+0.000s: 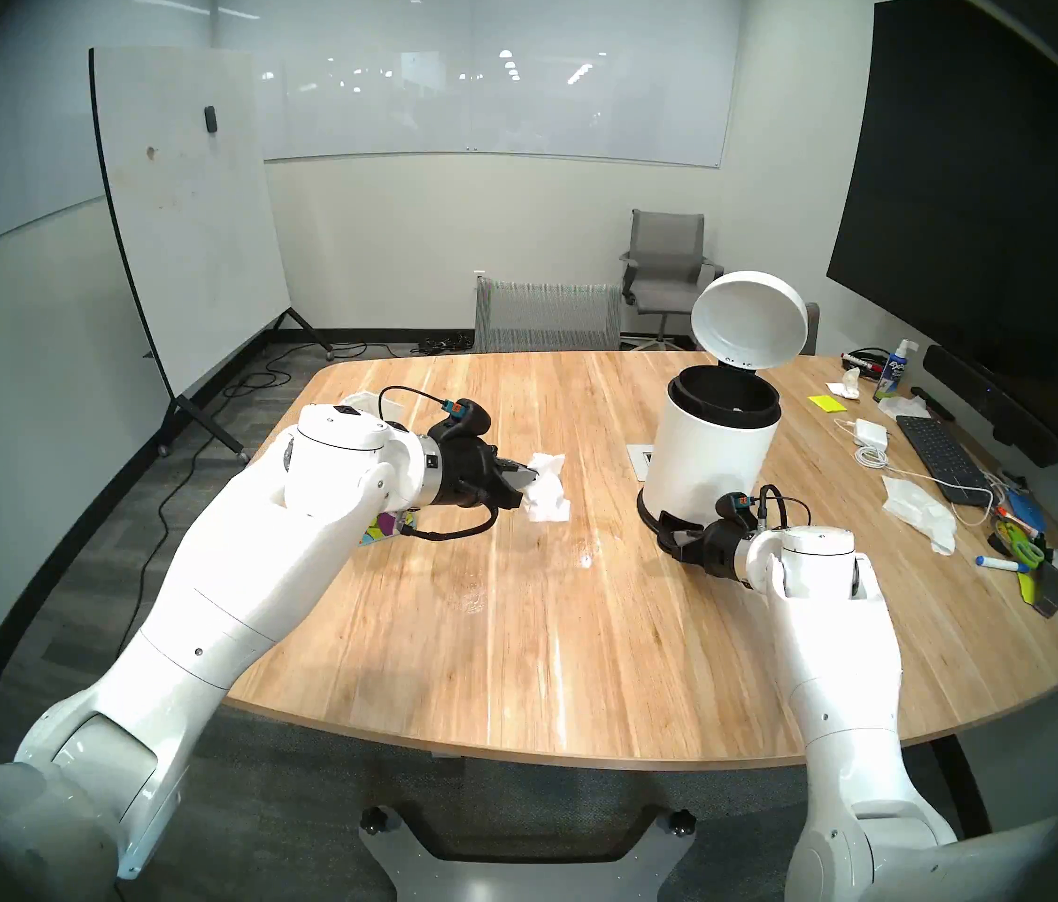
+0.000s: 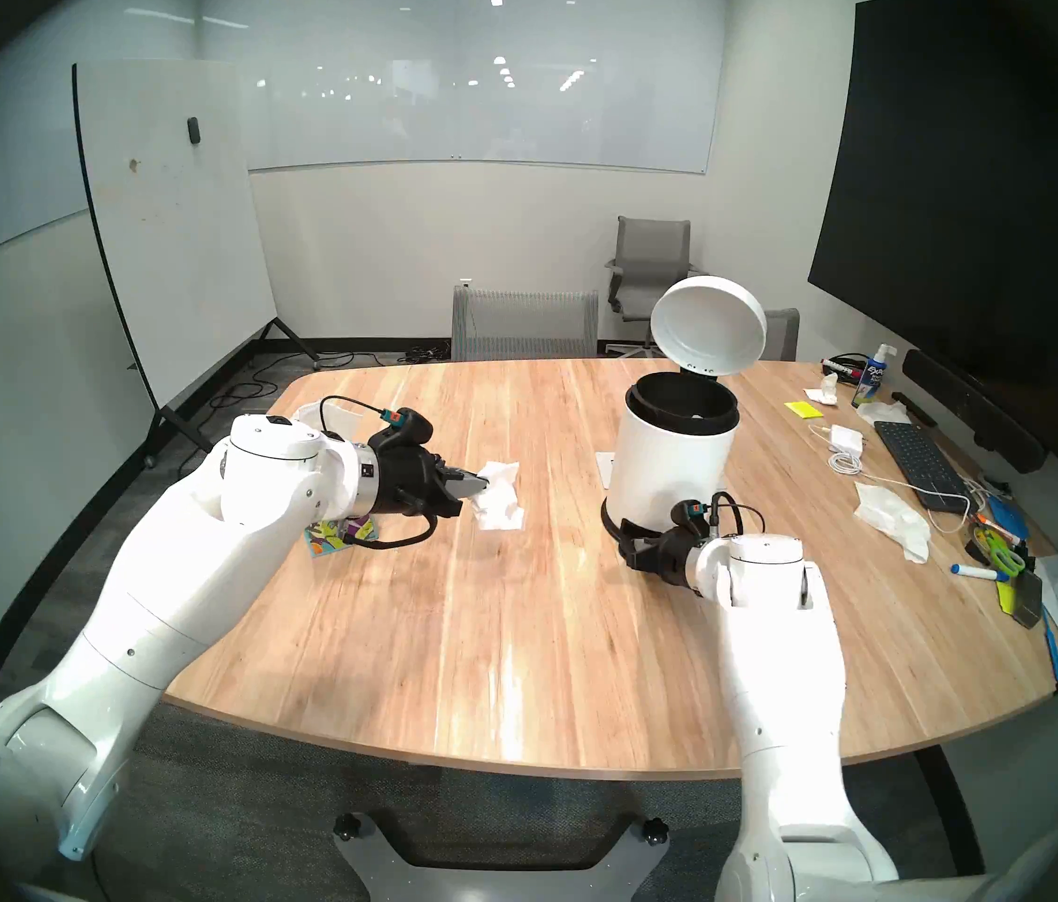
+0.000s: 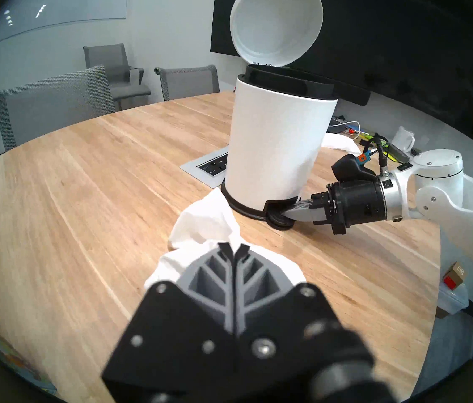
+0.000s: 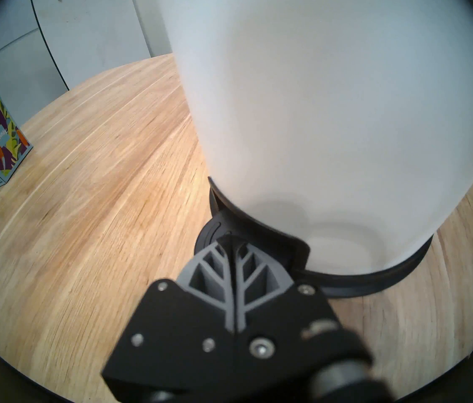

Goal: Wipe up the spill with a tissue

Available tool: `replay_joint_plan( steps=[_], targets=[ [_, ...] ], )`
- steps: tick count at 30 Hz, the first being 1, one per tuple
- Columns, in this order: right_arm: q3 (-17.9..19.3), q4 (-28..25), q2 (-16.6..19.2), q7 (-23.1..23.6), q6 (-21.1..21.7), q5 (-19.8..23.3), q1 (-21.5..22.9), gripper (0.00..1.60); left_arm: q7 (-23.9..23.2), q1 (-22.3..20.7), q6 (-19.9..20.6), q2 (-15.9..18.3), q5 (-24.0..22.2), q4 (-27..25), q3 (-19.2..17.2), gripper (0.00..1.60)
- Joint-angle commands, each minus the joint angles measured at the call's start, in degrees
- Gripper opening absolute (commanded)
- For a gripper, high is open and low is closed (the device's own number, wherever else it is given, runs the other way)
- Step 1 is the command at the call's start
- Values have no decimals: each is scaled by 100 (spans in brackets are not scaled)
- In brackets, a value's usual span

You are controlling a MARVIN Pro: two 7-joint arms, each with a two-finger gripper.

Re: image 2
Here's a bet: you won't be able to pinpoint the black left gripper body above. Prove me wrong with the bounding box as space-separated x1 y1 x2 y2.
364 444 456 521

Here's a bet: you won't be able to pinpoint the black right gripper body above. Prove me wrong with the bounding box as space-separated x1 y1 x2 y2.
649 529 710 588

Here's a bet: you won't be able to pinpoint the white pedal trash bin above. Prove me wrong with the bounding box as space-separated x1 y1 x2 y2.
600 275 769 565

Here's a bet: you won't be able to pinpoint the white tissue in box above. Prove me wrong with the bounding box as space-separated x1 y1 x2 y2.
292 400 363 441

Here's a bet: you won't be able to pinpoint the large crumpled white tissue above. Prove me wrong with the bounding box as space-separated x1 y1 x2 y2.
854 481 932 565

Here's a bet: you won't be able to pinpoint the grey mesh back chair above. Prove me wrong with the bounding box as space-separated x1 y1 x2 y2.
450 285 601 363

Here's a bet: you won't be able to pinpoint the grey fabric back chair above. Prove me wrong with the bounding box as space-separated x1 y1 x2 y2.
759 308 801 362

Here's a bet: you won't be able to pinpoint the black keyboard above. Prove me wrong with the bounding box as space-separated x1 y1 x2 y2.
873 421 976 513

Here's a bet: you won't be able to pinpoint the whiteboard cleaner spray bottle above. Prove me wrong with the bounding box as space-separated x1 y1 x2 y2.
852 343 897 409

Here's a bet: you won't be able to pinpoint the grey office chair with armrests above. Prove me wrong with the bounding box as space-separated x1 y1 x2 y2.
604 216 711 358

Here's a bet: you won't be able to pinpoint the black video bar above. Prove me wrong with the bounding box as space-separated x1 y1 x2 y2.
903 349 1049 474

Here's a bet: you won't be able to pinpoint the dark grey block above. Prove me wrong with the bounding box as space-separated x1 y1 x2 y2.
998 571 1044 629

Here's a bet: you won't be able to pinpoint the mobile whiteboard on stand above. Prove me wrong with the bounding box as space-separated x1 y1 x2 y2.
71 59 323 469

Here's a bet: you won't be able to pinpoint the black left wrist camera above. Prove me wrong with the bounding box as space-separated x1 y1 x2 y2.
374 408 435 452

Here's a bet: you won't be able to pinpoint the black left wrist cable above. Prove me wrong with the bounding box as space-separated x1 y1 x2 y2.
320 396 440 552

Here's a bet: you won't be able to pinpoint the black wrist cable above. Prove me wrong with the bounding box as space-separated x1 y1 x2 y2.
320 396 440 552
707 491 766 540

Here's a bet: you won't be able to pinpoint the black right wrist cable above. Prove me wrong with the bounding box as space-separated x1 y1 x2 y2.
707 491 766 540

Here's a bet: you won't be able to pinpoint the black floor cable bundle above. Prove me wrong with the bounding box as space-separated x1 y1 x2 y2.
313 341 450 370

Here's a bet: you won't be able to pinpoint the white charger cable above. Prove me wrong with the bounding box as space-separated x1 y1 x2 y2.
808 424 995 535

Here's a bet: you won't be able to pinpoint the long black floor cable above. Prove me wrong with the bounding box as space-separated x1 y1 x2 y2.
142 374 257 530

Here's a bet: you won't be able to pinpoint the green handled scissors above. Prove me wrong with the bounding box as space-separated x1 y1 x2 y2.
972 524 1027 577

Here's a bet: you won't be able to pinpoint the wide glass wall whiteboard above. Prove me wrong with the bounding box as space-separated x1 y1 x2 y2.
200 0 729 176

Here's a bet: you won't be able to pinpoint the large black wall screen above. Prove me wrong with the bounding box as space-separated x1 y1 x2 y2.
808 0 1058 441

